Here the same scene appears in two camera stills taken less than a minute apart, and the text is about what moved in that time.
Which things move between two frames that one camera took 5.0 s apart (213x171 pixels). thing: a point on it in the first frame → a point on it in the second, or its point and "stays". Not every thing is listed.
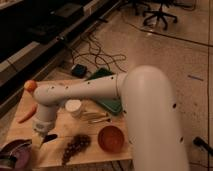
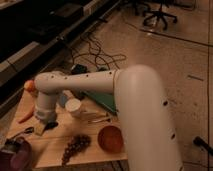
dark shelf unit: x=34 y=32 stays
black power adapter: x=79 y=71 stays
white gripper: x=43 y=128 → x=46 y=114
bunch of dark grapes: x=77 y=144 stays
